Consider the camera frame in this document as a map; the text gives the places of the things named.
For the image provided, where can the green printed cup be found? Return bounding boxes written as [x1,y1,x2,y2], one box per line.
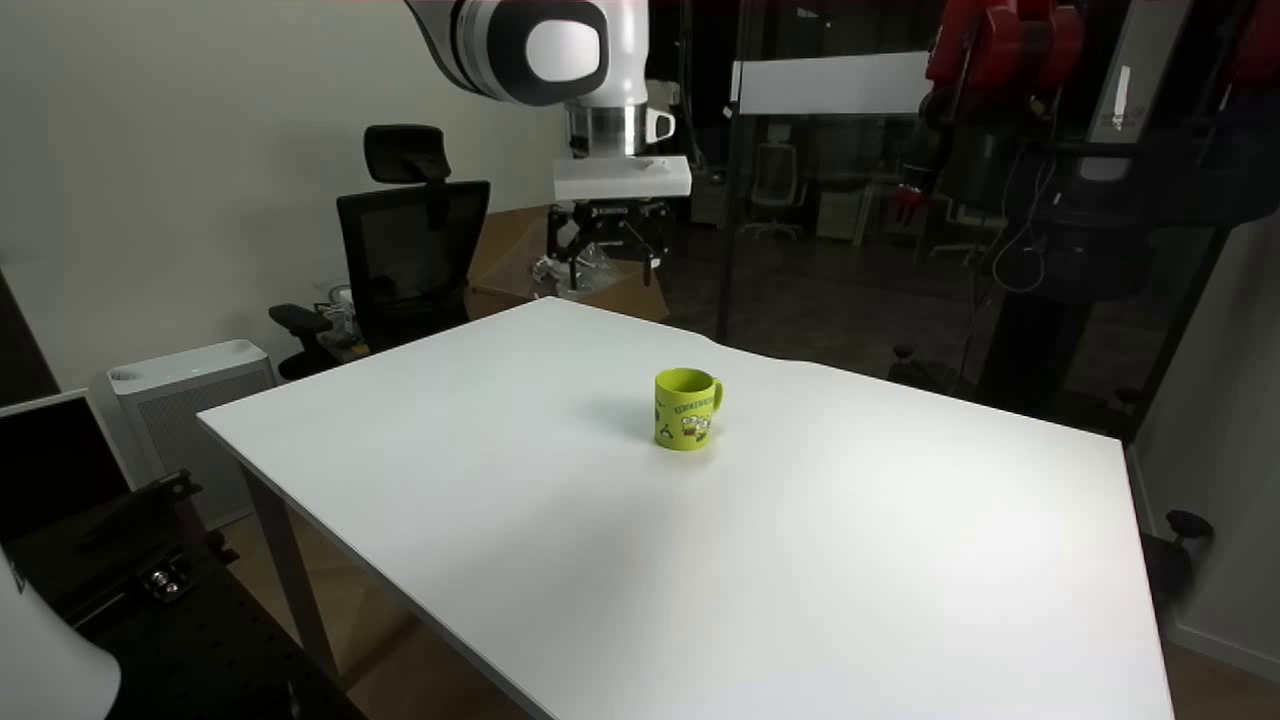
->
[648,362,731,455]

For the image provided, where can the white floor heater unit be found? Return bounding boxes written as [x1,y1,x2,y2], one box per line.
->
[103,336,280,493]

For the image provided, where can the white rectangular light panel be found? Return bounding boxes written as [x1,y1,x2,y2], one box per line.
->
[727,47,939,119]

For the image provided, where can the red robot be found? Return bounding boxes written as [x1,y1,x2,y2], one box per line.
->
[925,0,1087,113]

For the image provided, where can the white table leg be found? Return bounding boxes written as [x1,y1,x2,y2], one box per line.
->
[245,470,340,678]

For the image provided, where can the black open case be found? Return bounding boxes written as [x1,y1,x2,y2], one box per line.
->
[0,382,142,573]

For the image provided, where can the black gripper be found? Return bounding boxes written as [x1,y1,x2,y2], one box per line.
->
[571,195,664,269]

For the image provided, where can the black office chair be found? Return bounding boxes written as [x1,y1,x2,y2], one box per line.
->
[264,119,496,382]

